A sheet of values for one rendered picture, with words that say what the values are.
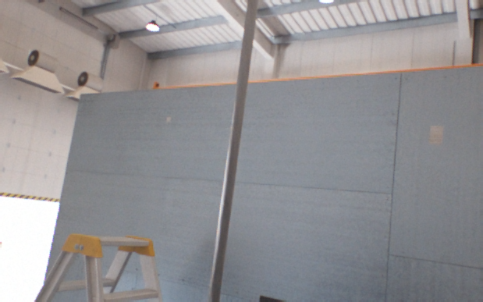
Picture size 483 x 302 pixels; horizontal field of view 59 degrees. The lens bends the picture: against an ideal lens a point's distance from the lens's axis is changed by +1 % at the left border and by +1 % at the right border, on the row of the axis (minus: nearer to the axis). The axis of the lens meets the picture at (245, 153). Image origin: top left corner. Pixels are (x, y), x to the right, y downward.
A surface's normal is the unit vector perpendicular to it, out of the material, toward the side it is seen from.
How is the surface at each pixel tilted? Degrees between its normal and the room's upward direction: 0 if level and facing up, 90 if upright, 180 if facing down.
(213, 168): 90
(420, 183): 90
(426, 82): 90
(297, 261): 90
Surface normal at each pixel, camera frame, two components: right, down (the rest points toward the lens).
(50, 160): 0.86, 0.03
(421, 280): -0.50, -0.20
